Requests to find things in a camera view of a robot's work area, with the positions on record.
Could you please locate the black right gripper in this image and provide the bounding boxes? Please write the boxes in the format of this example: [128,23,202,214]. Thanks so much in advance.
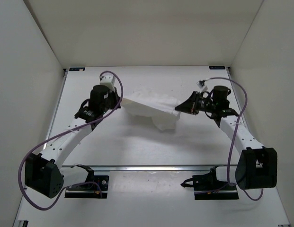
[176,92,217,115]

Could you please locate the white pleated skirt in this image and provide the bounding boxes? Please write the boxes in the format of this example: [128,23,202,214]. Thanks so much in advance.
[121,89,180,131]

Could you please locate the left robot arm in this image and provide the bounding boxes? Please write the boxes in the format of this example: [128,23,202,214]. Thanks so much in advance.
[25,85,120,198]

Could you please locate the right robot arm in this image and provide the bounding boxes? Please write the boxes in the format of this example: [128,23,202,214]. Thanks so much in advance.
[175,86,277,190]

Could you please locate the right blue corner label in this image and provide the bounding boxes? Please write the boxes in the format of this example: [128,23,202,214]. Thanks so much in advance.
[209,66,225,70]

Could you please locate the blue corner label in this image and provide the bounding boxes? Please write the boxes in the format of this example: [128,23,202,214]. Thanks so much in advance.
[209,66,225,70]
[69,67,85,71]

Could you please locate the left blue corner label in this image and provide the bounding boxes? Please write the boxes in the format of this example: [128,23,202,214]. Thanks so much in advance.
[69,67,85,71]

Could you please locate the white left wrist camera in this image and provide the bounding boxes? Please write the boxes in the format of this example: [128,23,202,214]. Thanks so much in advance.
[99,73,116,91]

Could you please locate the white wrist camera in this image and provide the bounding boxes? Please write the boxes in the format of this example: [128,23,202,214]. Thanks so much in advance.
[196,80,207,93]
[99,73,116,91]

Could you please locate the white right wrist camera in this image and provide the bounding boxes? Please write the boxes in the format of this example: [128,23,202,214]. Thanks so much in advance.
[196,80,207,93]

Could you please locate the aluminium table rail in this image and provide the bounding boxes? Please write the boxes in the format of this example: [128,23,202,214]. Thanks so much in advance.
[91,165,212,172]

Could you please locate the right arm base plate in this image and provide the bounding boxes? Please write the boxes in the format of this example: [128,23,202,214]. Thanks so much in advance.
[180,166,239,201]

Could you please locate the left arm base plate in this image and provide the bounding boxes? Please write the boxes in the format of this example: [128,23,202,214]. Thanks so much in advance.
[64,171,109,199]

